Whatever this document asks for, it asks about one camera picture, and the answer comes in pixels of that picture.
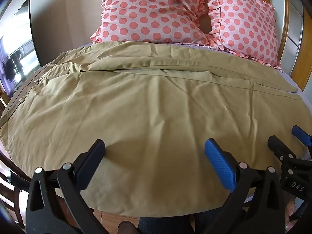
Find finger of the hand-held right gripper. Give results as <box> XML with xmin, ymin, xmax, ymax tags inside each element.
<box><xmin>267</xmin><ymin>136</ymin><xmax>296</xmax><ymax>167</ymax></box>
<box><xmin>292</xmin><ymin>125</ymin><xmax>312</xmax><ymax>148</ymax></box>

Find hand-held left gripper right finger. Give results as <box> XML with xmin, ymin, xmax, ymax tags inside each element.
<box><xmin>202</xmin><ymin>138</ymin><xmax>286</xmax><ymax>234</ymax></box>

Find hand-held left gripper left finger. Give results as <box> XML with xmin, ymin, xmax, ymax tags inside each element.
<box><xmin>24</xmin><ymin>139</ymin><xmax>108</xmax><ymax>234</ymax></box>

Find khaki pants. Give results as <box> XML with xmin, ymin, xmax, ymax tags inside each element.
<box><xmin>0</xmin><ymin>41</ymin><xmax>304</xmax><ymax>218</ymax></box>

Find person's right hand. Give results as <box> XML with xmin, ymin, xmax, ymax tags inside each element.
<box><xmin>285</xmin><ymin>199</ymin><xmax>300</xmax><ymax>232</ymax></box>

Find brown shoe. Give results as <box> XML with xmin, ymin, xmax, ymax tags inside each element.
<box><xmin>118</xmin><ymin>221</ymin><xmax>140</xmax><ymax>234</ymax></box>

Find person's legs in jeans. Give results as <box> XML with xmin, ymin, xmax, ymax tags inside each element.
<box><xmin>137</xmin><ymin>208</ymin><xmax>245</xmax><ymax>234</ymax></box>

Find grey wardrobe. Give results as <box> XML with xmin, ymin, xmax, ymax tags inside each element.
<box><xmin>284</xmin><ymin>0</ymin><xmax>306</xmax><ymax>57</ymax></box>

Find pink polka dot pillow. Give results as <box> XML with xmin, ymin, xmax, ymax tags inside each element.
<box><xmin>202</xmin><ymin>0</ymin><xmax>285</xmax><ymax>74</ymax></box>
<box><xmin>89</xmin><ymin>0</ymin><xmax>215</xmax><ymax>46</ymax></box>

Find dark hanging clothes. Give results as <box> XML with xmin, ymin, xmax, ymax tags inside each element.
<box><xmin>2</xmin><ymin>52</ymin><xmax>24</xmax><ymax>81</ymax></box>

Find black framed window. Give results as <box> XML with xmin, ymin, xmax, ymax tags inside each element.
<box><xmin>0</xmin><ymin>0</ymin><xmax>41</xmax><ymax>98</ymax></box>

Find dark wooden furniture frame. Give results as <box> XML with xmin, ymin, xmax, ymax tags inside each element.
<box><xmin>0</xmin><ymin>149</ymin><xmax>33</xmax><ymax>226</ymax></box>

